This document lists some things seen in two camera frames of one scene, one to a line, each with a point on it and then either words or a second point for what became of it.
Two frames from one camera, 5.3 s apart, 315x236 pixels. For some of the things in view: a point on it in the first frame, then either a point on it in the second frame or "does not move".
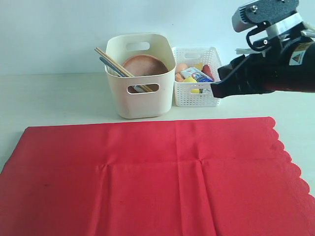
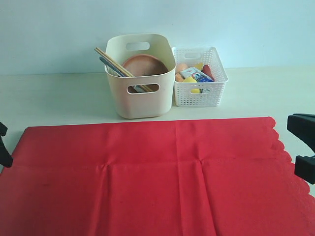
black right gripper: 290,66 to 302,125
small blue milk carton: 198,74 does not move
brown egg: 181,66 does not move
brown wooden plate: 143,65 does not move
